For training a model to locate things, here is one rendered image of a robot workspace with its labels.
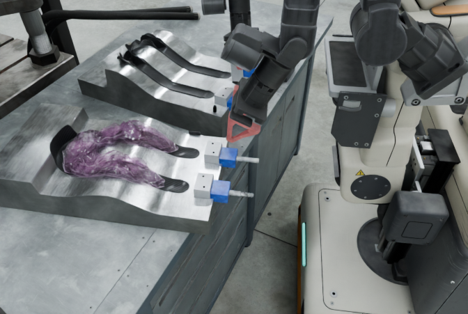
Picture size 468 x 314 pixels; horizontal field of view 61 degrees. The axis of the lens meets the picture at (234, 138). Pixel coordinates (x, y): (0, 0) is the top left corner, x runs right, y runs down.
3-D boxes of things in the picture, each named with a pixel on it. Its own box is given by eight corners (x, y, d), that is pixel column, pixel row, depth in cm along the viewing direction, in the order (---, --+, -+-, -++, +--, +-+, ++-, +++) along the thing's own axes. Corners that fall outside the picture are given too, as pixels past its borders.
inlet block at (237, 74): (281, 78, 112) (280, 59, 109) (274, 84, 108) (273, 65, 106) (239, 74, 118) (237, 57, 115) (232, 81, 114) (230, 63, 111)
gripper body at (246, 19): (223, 43, 106) (220, 14, 102) (239, 33, 114) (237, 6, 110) (244, 44, 103) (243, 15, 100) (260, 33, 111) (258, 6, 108)
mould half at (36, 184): (228, 152, 106) (228, 122, 98) (209, 235, 87) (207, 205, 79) (53, 133, 111) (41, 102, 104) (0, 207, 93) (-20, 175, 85)
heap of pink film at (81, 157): (181, 140, 101) (177, 118, 95) (161, 195, 88) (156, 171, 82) (85, 130, 104) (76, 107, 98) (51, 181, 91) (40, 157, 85)
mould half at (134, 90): (259, 91, 126) (261, 54, 117) (221, 142, 109) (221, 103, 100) (131, 55, 142) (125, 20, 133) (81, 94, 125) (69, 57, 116)
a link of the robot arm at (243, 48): (312, 46, 64) (310, 22, 70) (249, 12, 61) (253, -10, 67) (274, 97, 71) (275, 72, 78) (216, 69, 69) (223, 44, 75)
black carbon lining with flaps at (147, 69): (234, 78, 119) (234, 51, 113) (208, 108, 109) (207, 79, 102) (139, 51, 130) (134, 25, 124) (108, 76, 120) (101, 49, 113)
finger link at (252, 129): (212, 142, 79) (233, 111, 73) (217, 119, 84) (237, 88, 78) (242, 155, 81) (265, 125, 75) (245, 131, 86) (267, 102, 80)
